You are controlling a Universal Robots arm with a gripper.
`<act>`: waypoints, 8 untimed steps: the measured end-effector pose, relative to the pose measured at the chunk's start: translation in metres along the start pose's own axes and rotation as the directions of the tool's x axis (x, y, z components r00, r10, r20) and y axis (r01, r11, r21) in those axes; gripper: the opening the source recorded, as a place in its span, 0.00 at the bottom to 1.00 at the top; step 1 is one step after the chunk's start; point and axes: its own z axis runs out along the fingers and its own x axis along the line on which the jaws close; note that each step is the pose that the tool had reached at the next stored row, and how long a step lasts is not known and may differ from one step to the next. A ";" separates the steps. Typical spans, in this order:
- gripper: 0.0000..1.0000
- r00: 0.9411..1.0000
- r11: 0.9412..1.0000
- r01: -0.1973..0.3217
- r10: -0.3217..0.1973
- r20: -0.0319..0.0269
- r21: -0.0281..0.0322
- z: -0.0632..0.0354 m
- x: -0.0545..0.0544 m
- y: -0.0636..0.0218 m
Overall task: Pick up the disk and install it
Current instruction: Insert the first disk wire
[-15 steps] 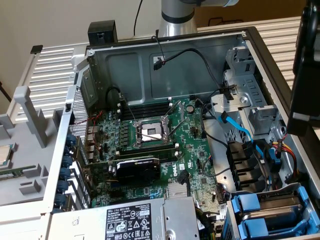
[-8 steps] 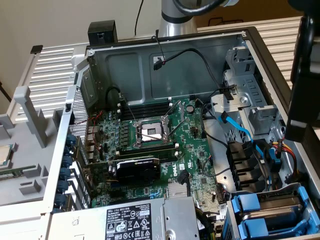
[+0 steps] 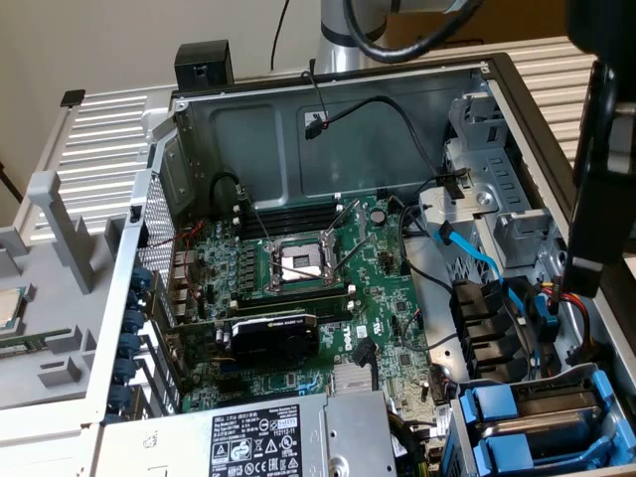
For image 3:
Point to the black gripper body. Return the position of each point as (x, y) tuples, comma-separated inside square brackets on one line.
[(601, 25)]

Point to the metal locking lever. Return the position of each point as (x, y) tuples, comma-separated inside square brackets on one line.
[(260, 221), (352, 257)]

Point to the green RAM stick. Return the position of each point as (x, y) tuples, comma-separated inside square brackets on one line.
[(20, 343)]

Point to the open grey PC case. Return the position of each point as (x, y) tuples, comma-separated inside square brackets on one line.
[(248, 149)]

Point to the black graphics card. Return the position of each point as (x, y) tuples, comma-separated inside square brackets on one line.
[(273, 343)]

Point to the small black box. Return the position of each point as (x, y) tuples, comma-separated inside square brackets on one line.
[(204, 59)]

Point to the grey plastic parts rack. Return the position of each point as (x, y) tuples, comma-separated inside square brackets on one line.
[(35, 392)]

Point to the silver CPU chip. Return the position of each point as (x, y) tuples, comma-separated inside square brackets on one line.
[(7, 308)]

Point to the black RAM slot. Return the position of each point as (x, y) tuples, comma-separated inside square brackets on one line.
[(293, 214), (298, 296), (293, 227), (298, 310)]

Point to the green Dell motherboard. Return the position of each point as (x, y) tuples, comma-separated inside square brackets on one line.
[(377, 298)]

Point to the grey power supply unit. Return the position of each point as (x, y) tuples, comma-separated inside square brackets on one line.
[(348, 432)]

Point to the CPU socket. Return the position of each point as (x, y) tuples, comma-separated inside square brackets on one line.
[(293, 256)]

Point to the hard drive with blue caddy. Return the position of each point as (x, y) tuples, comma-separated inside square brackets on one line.
[(459, 437)]

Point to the blue plastic disk carrier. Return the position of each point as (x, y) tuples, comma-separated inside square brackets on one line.
[(502, 452)]

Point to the blue plastic latch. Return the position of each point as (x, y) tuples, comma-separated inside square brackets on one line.
[(546, 318)]

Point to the silver chipset heat sink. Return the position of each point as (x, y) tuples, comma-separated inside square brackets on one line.
[(350, 380)]

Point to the dark blue slot retainer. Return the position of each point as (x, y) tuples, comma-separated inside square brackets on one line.
[(119, 397), (135, 299), (141, 276), (125, 370), (132, 321), (129, 345)]

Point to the metal socket cover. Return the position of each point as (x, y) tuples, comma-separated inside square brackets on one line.
[(332, 253)]

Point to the grey metal drive cage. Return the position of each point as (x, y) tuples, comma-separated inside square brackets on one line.
[(497, 174)]

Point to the coin cell battery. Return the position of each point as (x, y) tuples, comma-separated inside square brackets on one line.
[(379, 215)]

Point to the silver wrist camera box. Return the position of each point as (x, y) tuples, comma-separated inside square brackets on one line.
[(623, 139)]

